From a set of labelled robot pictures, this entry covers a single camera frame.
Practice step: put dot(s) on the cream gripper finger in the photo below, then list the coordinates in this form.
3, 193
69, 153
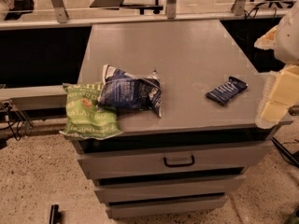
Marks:
280, 92
267, 41

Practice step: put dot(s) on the blue rxbar blueberry wrapper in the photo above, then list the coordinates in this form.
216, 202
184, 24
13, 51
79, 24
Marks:
224, 93

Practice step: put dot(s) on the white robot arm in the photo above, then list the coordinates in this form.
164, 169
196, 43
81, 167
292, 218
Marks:
287, 37

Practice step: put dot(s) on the grey drawer cabinet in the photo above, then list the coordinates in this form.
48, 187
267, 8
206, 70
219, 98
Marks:
191, 59

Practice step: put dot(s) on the blue chip bag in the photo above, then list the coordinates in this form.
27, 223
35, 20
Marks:
123, 90

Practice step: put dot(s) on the green jalapeno chip bag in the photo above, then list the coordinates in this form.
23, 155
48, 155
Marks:
84, 119

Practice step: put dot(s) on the black cylinder on floor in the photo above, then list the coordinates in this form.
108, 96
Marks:
54, 214

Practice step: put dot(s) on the black drawer handle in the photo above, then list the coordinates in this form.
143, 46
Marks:
172, 163

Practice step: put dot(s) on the grey metal railing frame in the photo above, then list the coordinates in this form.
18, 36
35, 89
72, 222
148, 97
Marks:
16, 14

